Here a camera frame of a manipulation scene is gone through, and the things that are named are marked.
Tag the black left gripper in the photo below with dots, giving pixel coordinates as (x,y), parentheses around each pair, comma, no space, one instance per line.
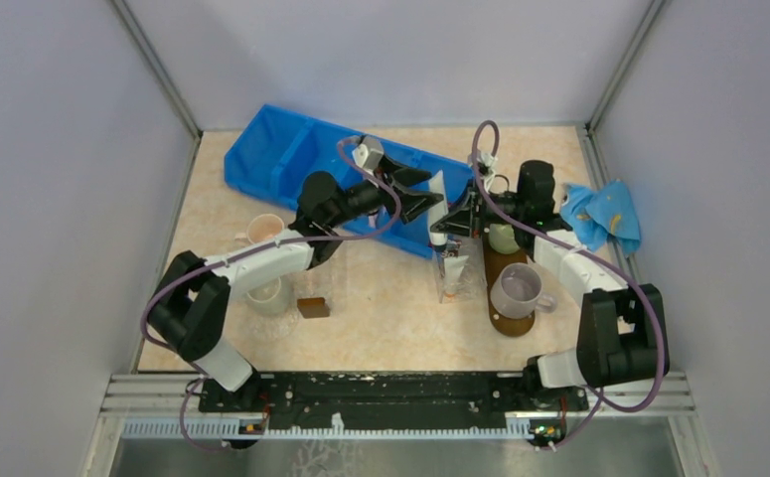
(412,204)

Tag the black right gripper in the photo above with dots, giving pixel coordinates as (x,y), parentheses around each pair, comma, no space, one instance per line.
(459,222)

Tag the white tube black cap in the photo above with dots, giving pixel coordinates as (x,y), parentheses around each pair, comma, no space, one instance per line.
(437,185)

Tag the green ceramic mug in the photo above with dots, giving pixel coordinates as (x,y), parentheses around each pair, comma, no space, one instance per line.
(502,239)

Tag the clear textured acrylic tray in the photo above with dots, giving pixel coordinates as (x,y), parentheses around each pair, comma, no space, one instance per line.
(474,275)

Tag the grey ceramic mug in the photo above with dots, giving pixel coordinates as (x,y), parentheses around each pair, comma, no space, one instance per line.
(518,292)

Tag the clear holder with wooden ends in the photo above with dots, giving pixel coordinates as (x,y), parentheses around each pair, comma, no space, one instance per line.
(321,291)

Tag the white ceramic mug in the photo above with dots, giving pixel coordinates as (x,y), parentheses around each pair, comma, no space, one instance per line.
(262,227)

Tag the cream speckled ceramic mug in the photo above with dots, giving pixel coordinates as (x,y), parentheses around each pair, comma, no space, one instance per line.
(271,299)

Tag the white tube orange cap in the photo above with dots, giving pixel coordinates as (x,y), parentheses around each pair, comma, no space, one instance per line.
(453,275)

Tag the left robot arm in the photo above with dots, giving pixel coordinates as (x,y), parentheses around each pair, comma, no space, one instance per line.
(189,308)

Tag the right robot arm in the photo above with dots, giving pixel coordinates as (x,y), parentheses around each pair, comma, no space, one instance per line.
(621,335)

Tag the blue crumpled cloth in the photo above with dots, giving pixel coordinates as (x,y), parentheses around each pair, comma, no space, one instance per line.
(598,216)

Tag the blue divided storage bin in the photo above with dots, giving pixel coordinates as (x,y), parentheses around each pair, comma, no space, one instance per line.
(280,148)

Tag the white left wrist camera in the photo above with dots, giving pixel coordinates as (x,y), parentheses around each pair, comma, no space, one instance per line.
(368,153)

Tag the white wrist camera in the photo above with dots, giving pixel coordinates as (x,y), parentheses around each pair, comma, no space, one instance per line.
(368,153)
(486,164)

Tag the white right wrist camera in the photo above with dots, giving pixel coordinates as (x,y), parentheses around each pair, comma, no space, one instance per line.
(486,164)

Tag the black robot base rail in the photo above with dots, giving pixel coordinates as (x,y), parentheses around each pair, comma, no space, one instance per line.
(389,401)

